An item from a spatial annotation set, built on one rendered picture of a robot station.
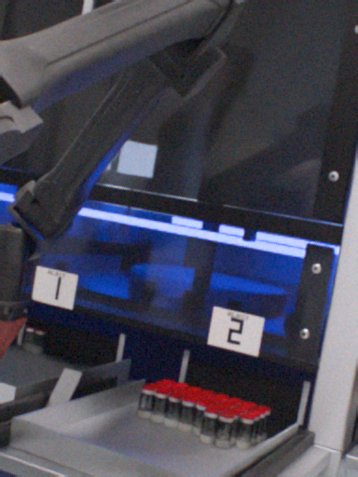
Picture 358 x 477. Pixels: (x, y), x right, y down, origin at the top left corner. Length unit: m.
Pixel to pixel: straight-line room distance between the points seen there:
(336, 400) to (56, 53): 0.73
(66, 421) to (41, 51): 0.58
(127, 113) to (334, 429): 0.56
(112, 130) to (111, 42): 0.30
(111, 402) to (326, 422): 0.32
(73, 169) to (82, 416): 0.34
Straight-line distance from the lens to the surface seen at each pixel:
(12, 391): 1.13
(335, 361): 1.20
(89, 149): 1.03
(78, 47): 0.68
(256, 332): 1.23
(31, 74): 0.64
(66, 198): 1.10
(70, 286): 1.37
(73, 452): 0.96
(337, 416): 1.21
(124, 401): 1.23
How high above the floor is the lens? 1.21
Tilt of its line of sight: 3 degrees down
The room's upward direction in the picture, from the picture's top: 10 degrees clockwise
